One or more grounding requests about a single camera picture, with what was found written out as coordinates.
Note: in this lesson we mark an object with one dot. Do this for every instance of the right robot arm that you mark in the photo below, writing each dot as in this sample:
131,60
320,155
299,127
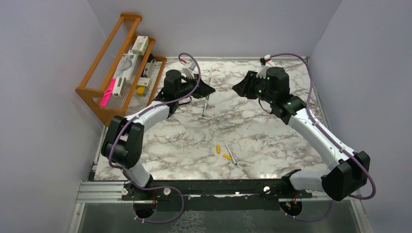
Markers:
346,169

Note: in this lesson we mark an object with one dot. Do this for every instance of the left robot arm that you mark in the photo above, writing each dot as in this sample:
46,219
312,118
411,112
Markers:
122,144

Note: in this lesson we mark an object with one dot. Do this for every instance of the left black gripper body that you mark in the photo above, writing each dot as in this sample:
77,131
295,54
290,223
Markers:
187,87

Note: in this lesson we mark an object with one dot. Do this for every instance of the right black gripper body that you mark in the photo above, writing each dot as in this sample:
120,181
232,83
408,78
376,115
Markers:
258,89

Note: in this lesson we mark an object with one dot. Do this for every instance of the white blister pack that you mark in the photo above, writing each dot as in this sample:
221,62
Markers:
126,65

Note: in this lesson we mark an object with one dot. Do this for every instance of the white box top shelf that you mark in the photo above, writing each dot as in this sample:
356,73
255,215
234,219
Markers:
140,45

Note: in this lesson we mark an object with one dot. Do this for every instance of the white box beside pink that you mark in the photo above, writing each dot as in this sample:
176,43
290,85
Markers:
119,86

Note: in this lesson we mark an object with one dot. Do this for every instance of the wooden rack shelf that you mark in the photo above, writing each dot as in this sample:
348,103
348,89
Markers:
100,73

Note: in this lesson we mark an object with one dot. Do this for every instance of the white marker on table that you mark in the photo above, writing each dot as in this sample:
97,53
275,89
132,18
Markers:
230,153

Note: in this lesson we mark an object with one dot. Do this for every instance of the pink highlighter item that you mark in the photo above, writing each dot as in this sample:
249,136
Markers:
107,93

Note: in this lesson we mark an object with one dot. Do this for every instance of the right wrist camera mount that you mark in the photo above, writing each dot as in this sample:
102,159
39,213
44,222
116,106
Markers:
266,63

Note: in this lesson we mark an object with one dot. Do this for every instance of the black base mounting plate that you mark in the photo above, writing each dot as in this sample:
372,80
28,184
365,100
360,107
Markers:
213,204

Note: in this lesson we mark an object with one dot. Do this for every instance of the yellow small block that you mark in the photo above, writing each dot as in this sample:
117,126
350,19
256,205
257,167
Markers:
142,91

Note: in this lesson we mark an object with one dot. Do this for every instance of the white red small box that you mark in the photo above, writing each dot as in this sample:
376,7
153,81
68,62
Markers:
144,82

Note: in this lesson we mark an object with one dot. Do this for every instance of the yellow pen cap lower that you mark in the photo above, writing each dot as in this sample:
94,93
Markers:
228,157

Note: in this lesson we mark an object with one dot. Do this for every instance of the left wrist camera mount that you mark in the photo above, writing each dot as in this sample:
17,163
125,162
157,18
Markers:
188,69

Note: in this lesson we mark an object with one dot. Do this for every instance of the aluminium rail frame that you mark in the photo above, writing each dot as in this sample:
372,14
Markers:
96,193

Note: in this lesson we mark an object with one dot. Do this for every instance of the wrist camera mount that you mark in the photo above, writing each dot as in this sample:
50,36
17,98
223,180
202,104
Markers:
188,69
266,63

